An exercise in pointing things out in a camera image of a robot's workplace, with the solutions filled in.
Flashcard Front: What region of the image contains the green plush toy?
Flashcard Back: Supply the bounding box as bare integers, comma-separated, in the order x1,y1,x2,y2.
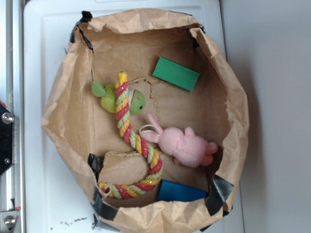
91,81,146,115

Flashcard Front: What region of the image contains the green rectangular block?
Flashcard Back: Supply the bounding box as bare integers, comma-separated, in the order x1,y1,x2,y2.
153,56,200,92

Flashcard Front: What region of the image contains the black metal bracket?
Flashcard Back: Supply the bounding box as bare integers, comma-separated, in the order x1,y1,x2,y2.
0,101,14,176

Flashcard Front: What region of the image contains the brown paper bag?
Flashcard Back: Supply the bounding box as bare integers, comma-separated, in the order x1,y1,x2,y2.
42,9,249,233

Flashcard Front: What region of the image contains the aluminium frame rail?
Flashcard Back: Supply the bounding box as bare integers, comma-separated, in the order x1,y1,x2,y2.
0,0,26,233

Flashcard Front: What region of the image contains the blue rectangular block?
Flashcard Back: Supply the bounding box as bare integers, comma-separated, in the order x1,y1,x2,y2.
157,180,207,202

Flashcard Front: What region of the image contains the pink plush bunny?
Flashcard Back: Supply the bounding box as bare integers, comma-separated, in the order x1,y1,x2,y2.
139,113,218,168

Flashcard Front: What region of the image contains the multicolour braided rope toy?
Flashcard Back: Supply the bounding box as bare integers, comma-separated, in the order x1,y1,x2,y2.
99,71,163,199

